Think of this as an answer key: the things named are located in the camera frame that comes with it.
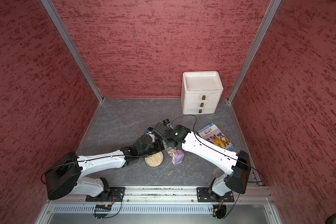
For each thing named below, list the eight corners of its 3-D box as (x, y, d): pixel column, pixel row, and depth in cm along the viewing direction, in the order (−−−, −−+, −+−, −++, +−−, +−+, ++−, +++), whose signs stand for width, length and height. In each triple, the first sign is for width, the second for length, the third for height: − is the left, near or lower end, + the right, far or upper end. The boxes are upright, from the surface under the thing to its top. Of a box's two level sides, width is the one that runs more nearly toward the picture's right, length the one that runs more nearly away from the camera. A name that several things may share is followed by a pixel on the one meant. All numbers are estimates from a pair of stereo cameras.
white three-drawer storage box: (182, 115, 112) (184, 90, 91) (181, 96, 127) (183, 70, 106) (214, 115, 112) (224, 90, 91) (210, 96, 127) (217, 71, 106)
